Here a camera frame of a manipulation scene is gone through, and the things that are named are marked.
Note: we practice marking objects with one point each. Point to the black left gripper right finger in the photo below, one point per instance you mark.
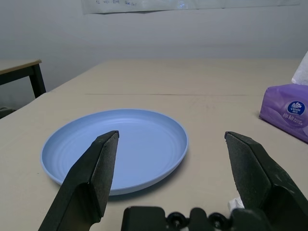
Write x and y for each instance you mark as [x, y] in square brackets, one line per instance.
[260, 178]

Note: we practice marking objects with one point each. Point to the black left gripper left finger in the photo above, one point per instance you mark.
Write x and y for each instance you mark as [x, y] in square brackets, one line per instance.
[81, 183]

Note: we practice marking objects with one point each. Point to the purple tissue pack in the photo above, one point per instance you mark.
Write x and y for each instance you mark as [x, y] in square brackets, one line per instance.
[284, 113]

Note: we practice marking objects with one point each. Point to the light blue plastic plate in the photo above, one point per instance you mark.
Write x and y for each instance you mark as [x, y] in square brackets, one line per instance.
[144, 144]

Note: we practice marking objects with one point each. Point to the flat white tissue sheet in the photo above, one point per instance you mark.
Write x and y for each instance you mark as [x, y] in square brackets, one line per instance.
[302, 72]

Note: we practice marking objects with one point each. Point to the wooden side table black frame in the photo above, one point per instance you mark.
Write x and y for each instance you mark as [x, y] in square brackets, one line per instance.
[14, 66]

